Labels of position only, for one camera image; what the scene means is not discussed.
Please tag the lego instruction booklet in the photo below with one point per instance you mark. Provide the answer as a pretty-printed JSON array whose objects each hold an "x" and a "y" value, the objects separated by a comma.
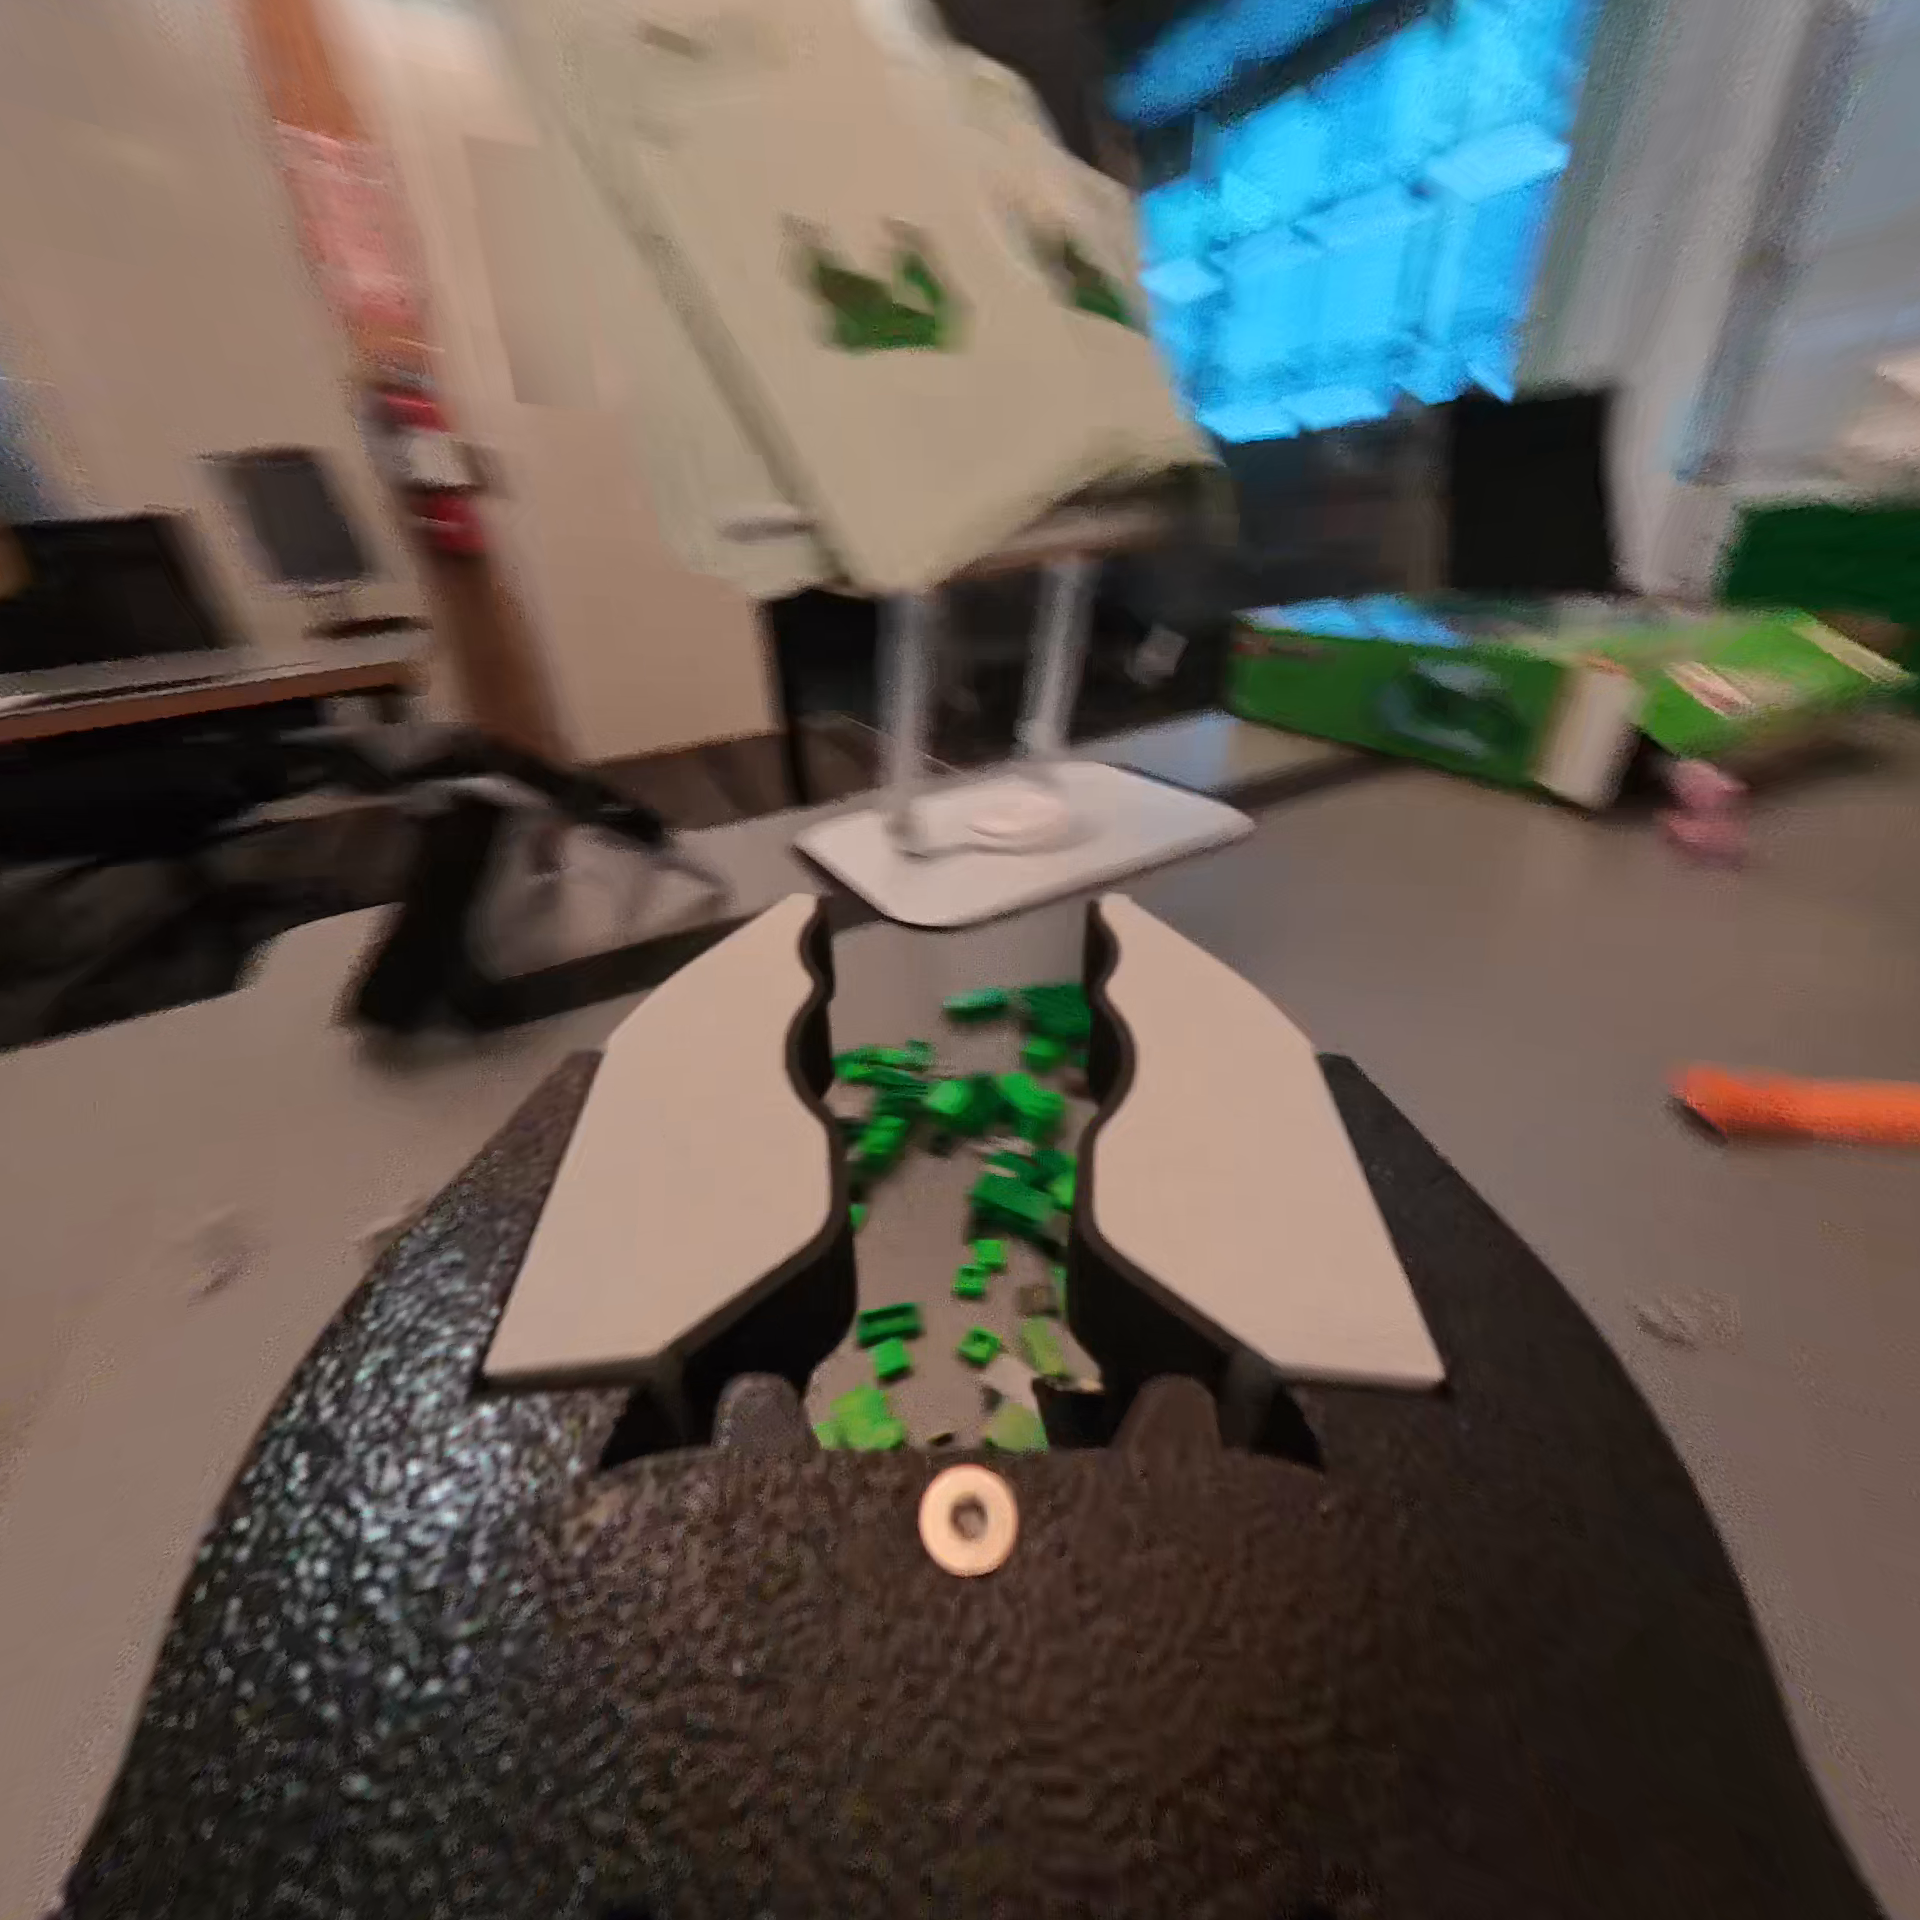
[{"x": 901, "y": 450}]

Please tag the grey computer monitor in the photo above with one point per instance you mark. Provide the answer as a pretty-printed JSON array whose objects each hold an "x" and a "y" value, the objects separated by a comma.
[{"x": 293, "y": 517}]

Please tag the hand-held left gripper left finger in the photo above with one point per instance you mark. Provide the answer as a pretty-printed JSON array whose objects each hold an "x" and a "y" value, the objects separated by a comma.
[{"x": 660, "y": 1171}]

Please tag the pile of lego bricks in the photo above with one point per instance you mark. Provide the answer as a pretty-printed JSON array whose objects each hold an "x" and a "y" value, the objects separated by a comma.
[{"x": 1020, "y": 1101}]

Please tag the plain green box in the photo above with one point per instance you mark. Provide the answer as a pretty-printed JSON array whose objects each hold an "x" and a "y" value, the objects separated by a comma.
[{"x": 1816, "y": 562}]

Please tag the red fire extinguisher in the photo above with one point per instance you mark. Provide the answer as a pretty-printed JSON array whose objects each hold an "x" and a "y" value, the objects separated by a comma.
[{"x": 435, "y": 481}]

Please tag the wooden desk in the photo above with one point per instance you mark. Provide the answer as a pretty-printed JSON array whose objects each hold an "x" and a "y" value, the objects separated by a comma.
[{"x": 181, "y": 697}]

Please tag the pink lego pig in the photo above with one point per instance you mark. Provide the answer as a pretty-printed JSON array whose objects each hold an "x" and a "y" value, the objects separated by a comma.
[{"x": 1708, "y": 809}]

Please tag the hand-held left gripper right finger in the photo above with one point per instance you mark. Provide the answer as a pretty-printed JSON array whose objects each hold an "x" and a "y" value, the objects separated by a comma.
[{"x": 1244, "y": 1200}]

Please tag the green lego box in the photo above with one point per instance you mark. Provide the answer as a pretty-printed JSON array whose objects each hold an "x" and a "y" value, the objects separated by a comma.
[{"x": 1394, "y": 705}]

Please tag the black computer screen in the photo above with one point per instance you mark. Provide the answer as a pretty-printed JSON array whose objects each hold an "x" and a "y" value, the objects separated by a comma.
[{"x": 106, "y": 600}]

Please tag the black monitor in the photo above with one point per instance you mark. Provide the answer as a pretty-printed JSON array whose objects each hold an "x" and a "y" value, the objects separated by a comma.
[{"x": 1530, "y": 494}]

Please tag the white book stand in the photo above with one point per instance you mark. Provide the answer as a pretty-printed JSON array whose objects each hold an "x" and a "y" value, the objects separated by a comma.
[{"x": 1141, "y": 826}]

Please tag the orange brick separator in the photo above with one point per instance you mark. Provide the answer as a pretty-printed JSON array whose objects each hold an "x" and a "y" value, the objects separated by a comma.
[{"x": 1800, "y": 1107}]

